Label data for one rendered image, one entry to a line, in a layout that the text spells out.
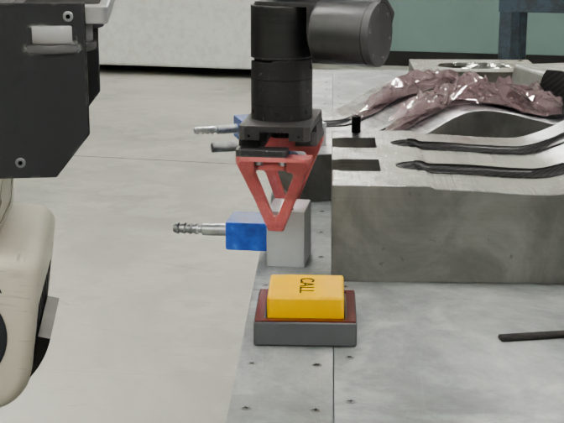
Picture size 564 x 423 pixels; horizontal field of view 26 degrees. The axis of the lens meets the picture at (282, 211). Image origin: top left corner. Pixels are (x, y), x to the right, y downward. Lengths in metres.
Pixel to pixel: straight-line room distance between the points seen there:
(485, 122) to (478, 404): 0.64
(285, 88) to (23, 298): 0.33
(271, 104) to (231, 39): 6.69
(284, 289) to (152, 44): 7.02
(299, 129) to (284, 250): 0.12
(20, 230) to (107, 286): 2.42
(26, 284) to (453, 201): 0.42
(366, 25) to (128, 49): 6.98
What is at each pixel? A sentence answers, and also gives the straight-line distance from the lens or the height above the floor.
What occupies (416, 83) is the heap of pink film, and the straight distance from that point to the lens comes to 1.57.
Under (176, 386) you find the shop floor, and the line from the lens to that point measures 2.96.
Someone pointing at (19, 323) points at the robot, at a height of 0.74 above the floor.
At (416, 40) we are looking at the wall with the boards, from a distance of 8.44.
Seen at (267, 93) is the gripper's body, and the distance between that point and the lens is 1.11.
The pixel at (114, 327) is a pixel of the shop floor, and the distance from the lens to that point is 3.36.
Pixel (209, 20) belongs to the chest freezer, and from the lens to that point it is 7.82.
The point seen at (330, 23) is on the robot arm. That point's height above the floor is 1.03.
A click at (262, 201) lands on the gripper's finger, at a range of 1.11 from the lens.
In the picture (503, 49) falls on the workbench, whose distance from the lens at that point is 5.18.
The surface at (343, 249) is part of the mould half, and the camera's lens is 1.10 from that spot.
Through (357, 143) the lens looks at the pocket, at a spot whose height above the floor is 0.88.
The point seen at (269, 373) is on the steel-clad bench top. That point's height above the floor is 0.80.
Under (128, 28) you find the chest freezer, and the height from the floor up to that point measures 0.30.
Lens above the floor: 1.14
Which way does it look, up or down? 15 degrees down
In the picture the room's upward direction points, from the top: straight up
